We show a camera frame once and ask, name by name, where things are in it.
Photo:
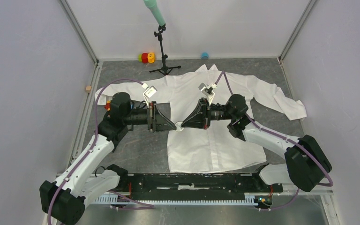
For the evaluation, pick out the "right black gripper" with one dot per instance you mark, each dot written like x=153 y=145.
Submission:
x=200 y=117

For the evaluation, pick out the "red toy piece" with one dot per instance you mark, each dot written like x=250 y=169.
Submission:
x=107 y=105

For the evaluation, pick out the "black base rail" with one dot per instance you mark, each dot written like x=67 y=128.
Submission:
x=193 y=187

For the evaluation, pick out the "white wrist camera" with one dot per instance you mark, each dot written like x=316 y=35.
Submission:
x=149 y=91
x=208 y=91

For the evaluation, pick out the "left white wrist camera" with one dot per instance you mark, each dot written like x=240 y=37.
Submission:
x=149 y=91

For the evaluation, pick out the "small wooden cube on rail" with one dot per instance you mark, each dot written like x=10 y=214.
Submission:
x=88 y=89

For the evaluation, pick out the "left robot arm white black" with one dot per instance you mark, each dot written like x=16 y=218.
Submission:
x=66 y=198

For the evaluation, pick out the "blue cylinder toy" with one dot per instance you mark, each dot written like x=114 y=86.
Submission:
x=204 y=56

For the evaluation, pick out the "orange toy block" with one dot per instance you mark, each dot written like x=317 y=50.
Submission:
x=151 y=57

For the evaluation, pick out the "red toy block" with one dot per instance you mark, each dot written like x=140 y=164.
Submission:
x=145 y=58

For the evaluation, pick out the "white button shirt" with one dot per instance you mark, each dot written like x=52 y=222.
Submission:
x=215 y=149

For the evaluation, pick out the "teal foam pole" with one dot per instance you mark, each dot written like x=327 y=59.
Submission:
x=153 y=7

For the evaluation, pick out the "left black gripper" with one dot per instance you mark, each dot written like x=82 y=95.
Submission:
x=158 y=122

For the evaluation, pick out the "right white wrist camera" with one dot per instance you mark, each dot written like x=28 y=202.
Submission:
x=208 y=91

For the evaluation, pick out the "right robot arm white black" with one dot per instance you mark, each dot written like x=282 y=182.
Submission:
x=306 y=165

